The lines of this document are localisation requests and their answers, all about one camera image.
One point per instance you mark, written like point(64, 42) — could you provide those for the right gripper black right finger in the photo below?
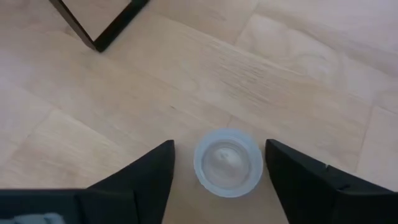
point(326, 199)

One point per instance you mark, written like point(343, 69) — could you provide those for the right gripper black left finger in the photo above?
point(109, 199)

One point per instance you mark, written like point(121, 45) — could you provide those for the small clear plastic bottle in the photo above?
point(228, 163)

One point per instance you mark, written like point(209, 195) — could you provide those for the wooden shelf black metal legs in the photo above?
point(102, 43)

